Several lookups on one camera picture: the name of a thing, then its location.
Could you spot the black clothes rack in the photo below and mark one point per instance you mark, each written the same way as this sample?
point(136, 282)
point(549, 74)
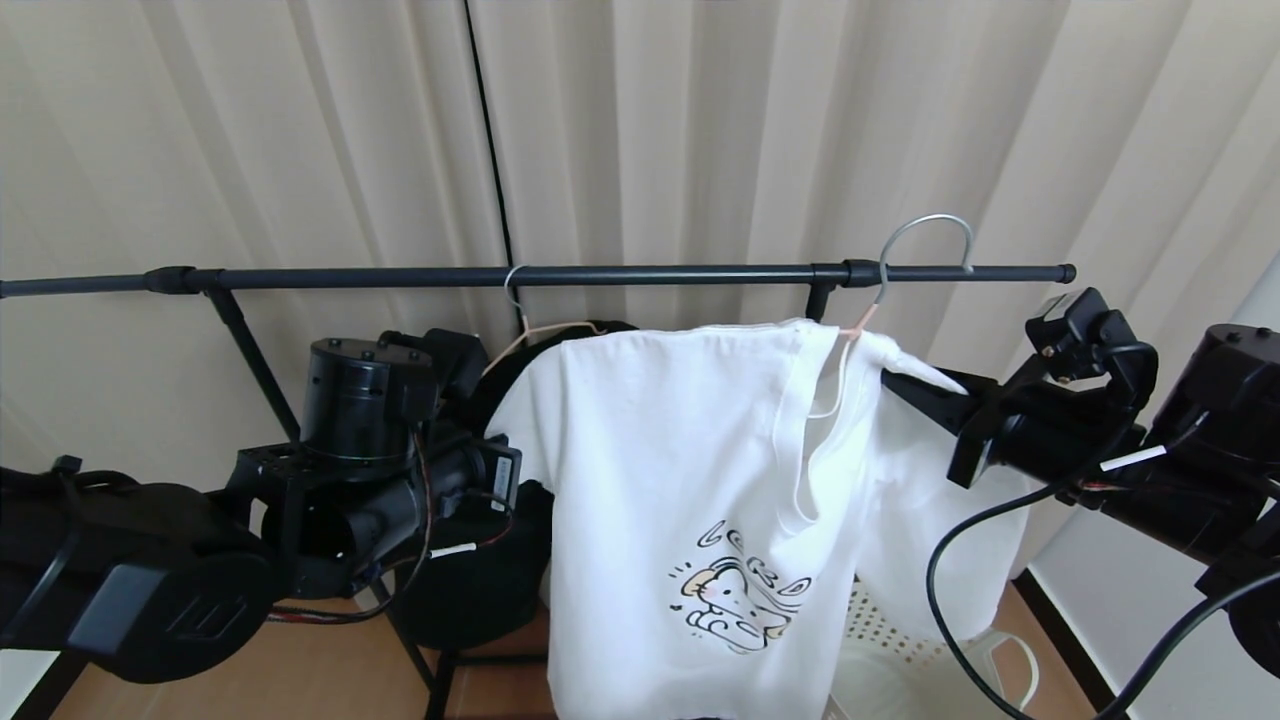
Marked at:
point(650, 274)

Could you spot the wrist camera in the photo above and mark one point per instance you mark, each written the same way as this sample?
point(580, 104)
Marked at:
point(1090, 330)
point(455, 360)

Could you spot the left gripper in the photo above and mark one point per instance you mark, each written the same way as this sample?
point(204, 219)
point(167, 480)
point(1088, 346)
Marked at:
point(493, 475)

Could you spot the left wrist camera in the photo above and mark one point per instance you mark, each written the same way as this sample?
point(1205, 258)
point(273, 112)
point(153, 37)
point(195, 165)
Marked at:
point(455, 360)

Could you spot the black shorts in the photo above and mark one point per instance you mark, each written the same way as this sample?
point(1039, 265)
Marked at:
point(470, 590)

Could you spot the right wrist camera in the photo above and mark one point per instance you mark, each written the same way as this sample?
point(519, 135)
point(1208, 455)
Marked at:
point(1090, 330)

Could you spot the white garment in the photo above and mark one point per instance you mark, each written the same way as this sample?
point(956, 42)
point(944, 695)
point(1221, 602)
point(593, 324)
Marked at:
point(650, 480)

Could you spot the white laundry basket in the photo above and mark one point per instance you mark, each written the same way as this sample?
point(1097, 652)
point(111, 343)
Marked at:
point(900, 660)

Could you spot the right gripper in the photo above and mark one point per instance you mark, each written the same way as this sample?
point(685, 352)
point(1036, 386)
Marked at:
point(1040, 440)

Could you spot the pink clothes hanger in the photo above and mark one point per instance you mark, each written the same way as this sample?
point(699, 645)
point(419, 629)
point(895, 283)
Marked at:
point(540, 328)
point(880, 280)

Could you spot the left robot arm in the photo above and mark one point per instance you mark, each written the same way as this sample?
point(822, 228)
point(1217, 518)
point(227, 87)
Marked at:
point(360, 400)

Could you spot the beige curtain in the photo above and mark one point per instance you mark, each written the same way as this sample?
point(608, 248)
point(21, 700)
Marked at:
point(700, 120)

